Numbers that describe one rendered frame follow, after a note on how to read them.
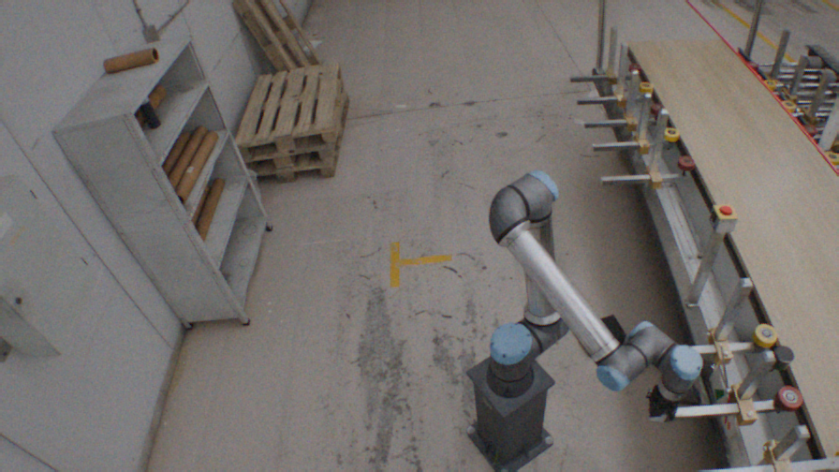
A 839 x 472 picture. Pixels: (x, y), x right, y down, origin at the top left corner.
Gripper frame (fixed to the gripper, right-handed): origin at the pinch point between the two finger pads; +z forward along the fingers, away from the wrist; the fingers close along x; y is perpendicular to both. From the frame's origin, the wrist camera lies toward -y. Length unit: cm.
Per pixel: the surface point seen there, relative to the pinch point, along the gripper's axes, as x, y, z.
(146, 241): -99, 237, 8
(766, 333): -24.5, -41.9, -9.6
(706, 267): -53, -27, -13
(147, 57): -152, 224, -72
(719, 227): -51, -24, -36
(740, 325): -46, -48, 15
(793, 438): 21.8, -25.4, -27.9
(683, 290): -63, -27, 12
